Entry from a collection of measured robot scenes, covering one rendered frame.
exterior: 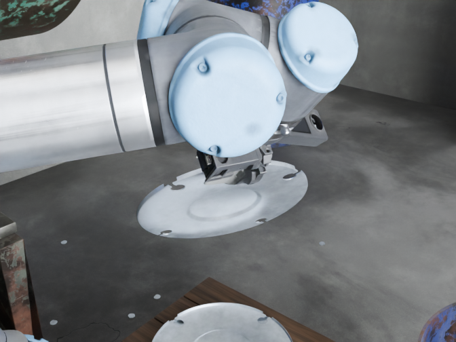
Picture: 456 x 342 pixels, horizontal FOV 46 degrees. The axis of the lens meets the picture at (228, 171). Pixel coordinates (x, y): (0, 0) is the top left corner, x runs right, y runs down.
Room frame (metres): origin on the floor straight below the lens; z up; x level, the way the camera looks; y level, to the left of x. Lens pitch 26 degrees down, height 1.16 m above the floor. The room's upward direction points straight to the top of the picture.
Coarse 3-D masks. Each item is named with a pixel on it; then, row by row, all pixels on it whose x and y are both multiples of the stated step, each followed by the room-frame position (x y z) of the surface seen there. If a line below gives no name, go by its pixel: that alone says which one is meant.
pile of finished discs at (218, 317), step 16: (208, 304) 0.94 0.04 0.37; (224, 304) 0.94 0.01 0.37; (240, 304) 0.93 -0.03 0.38; (176, 320) 0.90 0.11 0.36; (192, 320) 0.89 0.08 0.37; (208, 320) 0.89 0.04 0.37; (224, 320) 0.89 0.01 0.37; (240, 320) 0.89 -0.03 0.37; (256, 320) 0.89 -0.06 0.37; (272, 320) 0.89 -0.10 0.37; (160, 336) 0.84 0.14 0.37; (176, 336) 0.84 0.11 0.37; (192, 336) 0.84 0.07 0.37; (208, 336) 0.84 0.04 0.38; (224, 336) 0.84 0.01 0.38; (240, 336) 0.84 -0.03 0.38; (256, 336) 0.84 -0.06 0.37; (272, 336) 0.84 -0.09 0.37; (288, 336) 0.84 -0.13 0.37
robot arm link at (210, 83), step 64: (0, 64) 0.34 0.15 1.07; (64, 64) 0.33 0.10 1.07; (128, 64) 0.33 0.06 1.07; (192, 64) 0.32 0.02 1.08; (256, 64) 0.32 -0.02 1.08; (0, 128) 0.31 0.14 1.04; (64, 128) 0.31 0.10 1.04; (128, 128) 0.32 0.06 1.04; (192, 128) 0.31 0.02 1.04; (256, 128) 0.32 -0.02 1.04
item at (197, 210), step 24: (288, 168) 0.74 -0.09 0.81; (168, 192) 0.71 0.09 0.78; (192, 192) 0.72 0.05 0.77; (216, 192) 0.75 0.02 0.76; (240, 192) 0.77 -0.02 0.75; (264, 192) 0.78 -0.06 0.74; (288, 192) 0.79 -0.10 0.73; (144, 216) 0.75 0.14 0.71; (168, 216) 0.77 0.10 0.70; (192, 216) 0.79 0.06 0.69; (216, 216) 0.82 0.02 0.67; (240, 216) 0.83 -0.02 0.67; (264, 216) 0.85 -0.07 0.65
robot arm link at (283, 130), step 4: (280, 124) 0.52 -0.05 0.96; (292, 124) 0.52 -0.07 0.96; (296, 124) 0.54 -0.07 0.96; (280, 128) 0.53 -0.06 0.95; (284, 128) 0.53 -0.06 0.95; (288, 128) 0.53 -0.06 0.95; (292, 128) 0.54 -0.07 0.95; (276, 132) 0.53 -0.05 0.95; (280, 132) 0.53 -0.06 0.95; (284, 132) 0.52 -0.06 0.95; (288, 132) 0.52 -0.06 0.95; (272, 136) 0.54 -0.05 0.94; (276, 136) 0.54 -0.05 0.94; (280, 136) 0.54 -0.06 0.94; (284, 136) 0.53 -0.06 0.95
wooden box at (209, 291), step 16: (208, 288) 1.02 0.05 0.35; (224, 288) 1.02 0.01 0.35; (176, 304) 0.97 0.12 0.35; (192, 304) 0.97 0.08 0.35; (256, 304) 0.97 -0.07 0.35; (160, 320) 0.91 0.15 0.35; (288, 320) 0.91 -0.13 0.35; (128, 336) 0.86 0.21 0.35; (144, 336) 0.86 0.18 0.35; (304, 336) 0.86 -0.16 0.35; (320, 336) 0.86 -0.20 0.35
